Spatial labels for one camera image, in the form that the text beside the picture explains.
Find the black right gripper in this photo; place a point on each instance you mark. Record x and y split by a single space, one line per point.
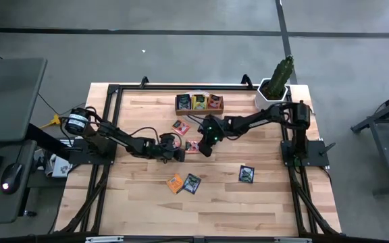
213 130

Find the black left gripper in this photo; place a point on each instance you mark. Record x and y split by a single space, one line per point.
165 148

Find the blackcurrant tea bag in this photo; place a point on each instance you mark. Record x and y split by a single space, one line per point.
192 183
246 174
183 101

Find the lemon lime tea bag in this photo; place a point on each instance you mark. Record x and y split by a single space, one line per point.
199 101

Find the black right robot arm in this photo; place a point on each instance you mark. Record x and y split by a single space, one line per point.
258 119

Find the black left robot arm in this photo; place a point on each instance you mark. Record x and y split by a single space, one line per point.
123 138

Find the wooden tea organizer box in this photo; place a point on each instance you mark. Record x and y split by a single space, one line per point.
198 112

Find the round clear turntable disc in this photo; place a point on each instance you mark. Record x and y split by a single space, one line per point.
207 118

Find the green cactus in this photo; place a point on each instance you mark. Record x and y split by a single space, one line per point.
280 76

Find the white printed carton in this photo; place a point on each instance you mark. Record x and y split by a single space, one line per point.
61 167

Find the yellow power plug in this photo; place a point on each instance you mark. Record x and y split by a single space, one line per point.
56 119

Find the black slanted desk strut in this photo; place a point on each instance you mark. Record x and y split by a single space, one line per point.
46 141

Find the black desk caster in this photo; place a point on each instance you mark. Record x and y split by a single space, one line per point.
29 213

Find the black computer mouse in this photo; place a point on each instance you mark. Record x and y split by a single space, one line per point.
11 177

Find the dark metal cart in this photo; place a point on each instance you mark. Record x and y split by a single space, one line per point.
386 152

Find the dark grey desk panel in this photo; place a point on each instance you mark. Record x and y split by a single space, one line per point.
8 98

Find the black metal table frame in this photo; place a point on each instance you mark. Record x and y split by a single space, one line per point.
214 87

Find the black frame clamp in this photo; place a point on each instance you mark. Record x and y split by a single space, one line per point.
144 81
246 81

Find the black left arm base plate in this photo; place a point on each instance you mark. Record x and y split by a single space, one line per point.
79 157

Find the silver bracket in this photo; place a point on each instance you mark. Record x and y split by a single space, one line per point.
104 239
292 240

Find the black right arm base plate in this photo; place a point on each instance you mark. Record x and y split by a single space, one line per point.
319 157

